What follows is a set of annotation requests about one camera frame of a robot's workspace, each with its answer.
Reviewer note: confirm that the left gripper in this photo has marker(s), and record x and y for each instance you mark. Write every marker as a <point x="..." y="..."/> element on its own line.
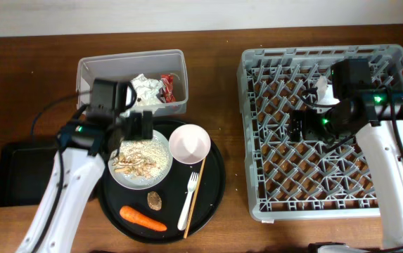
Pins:
<point x="138" y="130"/>

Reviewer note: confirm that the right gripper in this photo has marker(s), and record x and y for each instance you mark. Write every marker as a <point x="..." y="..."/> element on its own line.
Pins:
<point x="309" y="132"/>

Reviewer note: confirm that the white tissue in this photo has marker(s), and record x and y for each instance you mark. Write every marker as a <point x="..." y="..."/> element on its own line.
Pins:
<point x="139" y="80"/>
<point x="149" y="94"/>

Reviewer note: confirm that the red snack wrapper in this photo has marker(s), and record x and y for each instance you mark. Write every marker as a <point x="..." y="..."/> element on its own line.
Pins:
<point x="167" y="80"/>

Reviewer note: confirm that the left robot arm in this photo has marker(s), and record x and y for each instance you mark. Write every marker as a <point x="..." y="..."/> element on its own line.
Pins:
<point x="84" y="145"/>

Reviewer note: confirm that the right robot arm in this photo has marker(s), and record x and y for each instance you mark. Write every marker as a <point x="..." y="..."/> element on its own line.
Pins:
<point x="353" y="107"/>

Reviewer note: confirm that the grey dishwasher rack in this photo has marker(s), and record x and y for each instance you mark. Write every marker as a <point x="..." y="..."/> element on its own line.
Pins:
<point x="303" y="180"/>

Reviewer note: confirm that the peanut shell scraps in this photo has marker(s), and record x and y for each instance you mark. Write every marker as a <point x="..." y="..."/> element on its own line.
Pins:
<point x="134" y="164"/>

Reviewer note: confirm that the clear plastic bin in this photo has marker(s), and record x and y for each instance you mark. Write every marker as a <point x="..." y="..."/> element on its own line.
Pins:
<point x="126" y="66"/>

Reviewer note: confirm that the pink bowl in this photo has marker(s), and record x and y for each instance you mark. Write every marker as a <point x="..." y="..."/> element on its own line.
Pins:
<point x="189" y="144"/>

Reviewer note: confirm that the grey plate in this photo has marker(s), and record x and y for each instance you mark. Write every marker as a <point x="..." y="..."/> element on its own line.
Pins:
<point x="157" y="149"/>

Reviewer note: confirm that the brown walnut shell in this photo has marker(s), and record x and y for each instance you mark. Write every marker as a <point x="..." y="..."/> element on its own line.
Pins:
<point x="154" y="201"/>

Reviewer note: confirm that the white plastic fork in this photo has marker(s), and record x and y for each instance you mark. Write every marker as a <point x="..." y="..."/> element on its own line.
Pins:
<point x="191" y="186"/>

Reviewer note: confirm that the orange carrot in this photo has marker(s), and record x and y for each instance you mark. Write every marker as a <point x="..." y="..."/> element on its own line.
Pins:
<point x="133" y="216"/>

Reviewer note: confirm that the wooden chopstick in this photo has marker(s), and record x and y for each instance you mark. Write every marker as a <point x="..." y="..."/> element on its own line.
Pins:
<point x="193" y="202"/>

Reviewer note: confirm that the round black tray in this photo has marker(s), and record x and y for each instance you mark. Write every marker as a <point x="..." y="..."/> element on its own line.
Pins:
<point x="172" y="190"/>

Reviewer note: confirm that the black rectangular tray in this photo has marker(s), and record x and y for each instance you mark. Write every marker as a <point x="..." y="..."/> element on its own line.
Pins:
<point x="25" y="170"/>

